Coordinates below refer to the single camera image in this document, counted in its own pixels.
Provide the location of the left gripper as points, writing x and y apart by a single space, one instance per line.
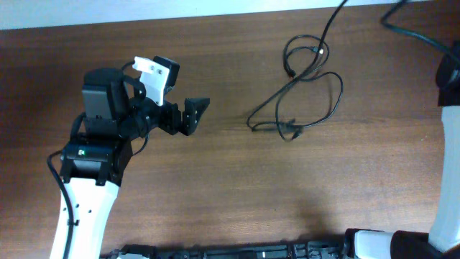
189 121

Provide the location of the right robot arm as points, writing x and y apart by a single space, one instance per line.
442 241

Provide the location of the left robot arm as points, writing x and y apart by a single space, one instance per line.
90 168

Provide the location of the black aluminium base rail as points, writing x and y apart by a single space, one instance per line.
281 250

